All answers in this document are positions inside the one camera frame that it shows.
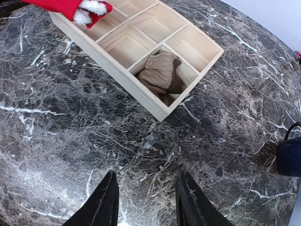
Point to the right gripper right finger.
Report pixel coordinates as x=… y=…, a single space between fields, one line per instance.
x=193 y=207

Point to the blue enamel mug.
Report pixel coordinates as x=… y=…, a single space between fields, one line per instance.
x=288 y=156

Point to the wooden compartment tray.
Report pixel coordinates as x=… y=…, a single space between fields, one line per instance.
x=123 y=40

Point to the red sock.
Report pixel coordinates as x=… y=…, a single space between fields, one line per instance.
x=82 y=12

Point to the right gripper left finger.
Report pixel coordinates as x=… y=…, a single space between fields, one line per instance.
x=102 y=207

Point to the beige ribbed sock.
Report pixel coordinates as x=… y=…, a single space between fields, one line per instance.
x=160 y=76

